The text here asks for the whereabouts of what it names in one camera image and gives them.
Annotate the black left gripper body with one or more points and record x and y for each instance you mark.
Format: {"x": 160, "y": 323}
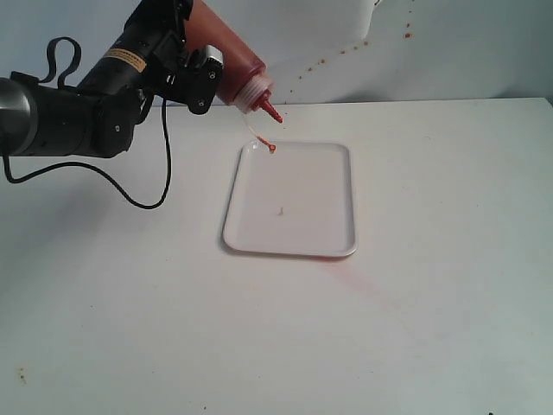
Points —
{"x": 155, "y": 32}

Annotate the red sauce squeeze bottle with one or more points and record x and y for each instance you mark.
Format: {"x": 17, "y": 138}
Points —
{"x": 244, "y": 82}

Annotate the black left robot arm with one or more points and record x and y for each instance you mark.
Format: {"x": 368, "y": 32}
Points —
{"x": 96, "y": 118}

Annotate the white rectangular plastic tray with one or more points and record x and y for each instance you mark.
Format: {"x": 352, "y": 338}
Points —
{"x": 312, "y": 182}

